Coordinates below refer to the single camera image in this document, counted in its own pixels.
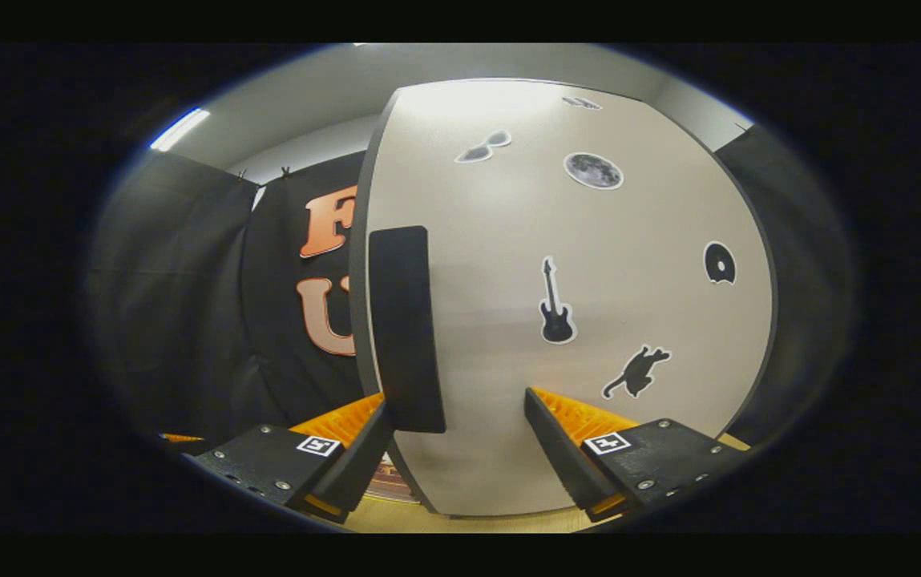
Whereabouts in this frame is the grey cabinet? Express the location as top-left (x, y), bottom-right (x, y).
top-left (347, 78), bottom-right (780, 518)

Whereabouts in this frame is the black door handle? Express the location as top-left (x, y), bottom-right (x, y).
top-left (368, 225), bottom-right (447, 435)

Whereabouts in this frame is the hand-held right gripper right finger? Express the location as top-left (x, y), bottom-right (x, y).
top-left (524, 387), bottom-right (749, 520)

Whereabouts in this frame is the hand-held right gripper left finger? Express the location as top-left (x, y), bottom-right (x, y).
top-left (188, 393), bottom-right (394, 526)

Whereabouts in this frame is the ceiling light strip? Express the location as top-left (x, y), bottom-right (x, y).
top-left (148, 107), bottom-right (212, 152)

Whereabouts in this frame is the reddish cover book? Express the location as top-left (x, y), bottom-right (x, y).
top-left (366, 453), bottom-right (422, 505)

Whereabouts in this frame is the black backdrop cloth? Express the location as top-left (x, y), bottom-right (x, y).
top-left (83, 124), bottom-right (858, 459)

